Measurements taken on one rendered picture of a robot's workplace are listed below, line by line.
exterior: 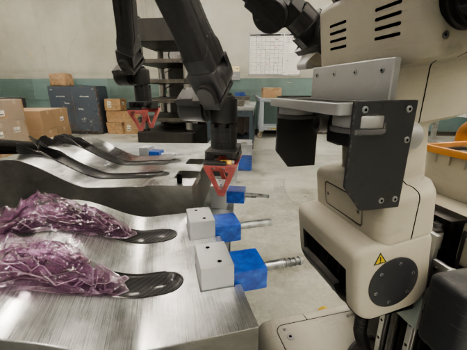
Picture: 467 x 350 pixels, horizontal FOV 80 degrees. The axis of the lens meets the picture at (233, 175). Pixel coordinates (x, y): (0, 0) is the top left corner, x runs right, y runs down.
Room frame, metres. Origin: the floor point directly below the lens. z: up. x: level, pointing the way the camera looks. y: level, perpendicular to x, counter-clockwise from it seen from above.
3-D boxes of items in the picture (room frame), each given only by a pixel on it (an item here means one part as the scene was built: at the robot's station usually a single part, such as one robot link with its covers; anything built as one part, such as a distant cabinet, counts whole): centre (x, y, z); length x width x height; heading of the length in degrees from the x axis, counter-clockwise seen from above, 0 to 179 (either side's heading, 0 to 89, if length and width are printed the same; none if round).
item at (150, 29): (5.18, 1.01, 1.03); 1.54 x 0.94 x 2.06; 175
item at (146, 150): (1.01, 0.28, 0.83); 0.13 x 0.05 x 0.05; 80
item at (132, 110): (0.99, 0.32, 0.96); 0.07 x 0.07 x 0.09; 79
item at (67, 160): (0.61, 0.30, 0.92); 0.35 x 0.16 x 0.09; 87
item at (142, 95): (1.02, 0.32, 1.04); 0.10 x 0.07 x 0.07; 169
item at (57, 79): (6.99, 4.07, 1.26); 0.42 x 0.33 x 0.29; 85
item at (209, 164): (0.58, 0.02, 0.88); 0.07 x 0.07 x 0.09; 82
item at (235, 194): (0.60, -0.02, 0.83); 0.13 x 0.05 x 0.05; 82
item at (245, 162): (3.82, 0.04, 0.11); 0.61 x 0.41 x 0.22; 85
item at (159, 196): (0.63, 0.32, 0.87); 0.50 x 0.26 x 0.14; 87
